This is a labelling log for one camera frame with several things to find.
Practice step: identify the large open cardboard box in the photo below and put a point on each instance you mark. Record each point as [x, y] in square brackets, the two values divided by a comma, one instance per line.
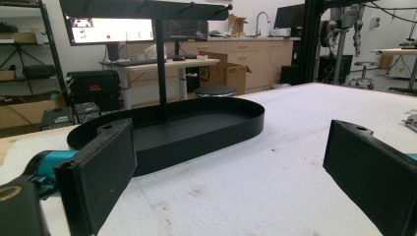
[229, 77]

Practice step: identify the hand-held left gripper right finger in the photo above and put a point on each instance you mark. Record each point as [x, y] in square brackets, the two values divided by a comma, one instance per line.
[370, 173]

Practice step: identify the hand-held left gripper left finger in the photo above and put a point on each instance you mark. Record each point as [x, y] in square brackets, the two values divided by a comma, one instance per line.
[95, 177]

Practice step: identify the wide lit computer monitor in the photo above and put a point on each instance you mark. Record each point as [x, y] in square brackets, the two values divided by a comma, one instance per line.
[111, 31]

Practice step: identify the black metal frame post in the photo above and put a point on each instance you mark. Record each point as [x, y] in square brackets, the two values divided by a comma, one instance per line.
[311, 42]

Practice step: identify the black jewelry stand with tray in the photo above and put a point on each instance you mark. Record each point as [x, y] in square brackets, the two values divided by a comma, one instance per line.
[196, 131]

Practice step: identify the wooden side table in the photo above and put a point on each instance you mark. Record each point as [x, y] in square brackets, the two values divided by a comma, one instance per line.
[398, 51]

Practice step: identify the small dark computer monitor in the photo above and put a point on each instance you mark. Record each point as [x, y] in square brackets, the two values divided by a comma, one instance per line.
[185, 31]

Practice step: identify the light wooden standing desk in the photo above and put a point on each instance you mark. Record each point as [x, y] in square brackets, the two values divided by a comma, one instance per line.
[144, 67]

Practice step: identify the white foam table cover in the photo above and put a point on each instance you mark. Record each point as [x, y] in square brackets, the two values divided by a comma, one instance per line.
[262, 170]

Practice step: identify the black metal shelf rack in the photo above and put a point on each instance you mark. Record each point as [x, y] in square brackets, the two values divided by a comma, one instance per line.
[49, 39]

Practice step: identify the black monitor on counter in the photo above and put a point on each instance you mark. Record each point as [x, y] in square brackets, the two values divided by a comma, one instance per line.
[290, 16]

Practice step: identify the silver faucet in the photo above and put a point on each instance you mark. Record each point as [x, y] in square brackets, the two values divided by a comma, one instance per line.
[259, 19]

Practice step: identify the metal rolling stool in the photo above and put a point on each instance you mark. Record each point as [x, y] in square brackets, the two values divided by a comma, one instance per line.
[363, 73]

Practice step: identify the flat cardboard box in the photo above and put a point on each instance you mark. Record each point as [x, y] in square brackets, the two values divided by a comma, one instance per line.
[26, 113]

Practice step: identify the grey metal object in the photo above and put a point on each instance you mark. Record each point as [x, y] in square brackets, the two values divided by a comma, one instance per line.
[411, 123]

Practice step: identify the black hard equipment case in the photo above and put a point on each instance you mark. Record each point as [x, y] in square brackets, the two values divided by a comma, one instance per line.
[93, 87]

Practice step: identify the wooden cabinet counter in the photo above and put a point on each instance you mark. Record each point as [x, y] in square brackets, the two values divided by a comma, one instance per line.
[262, 59]

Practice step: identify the black electronic device box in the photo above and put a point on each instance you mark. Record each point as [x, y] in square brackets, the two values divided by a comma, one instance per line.
[57, 118]

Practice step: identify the black keyboard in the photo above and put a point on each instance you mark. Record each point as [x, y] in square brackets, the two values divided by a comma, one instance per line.
[134, 62]

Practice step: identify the black round stool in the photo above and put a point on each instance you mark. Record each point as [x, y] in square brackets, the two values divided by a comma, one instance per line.
[214, 90]

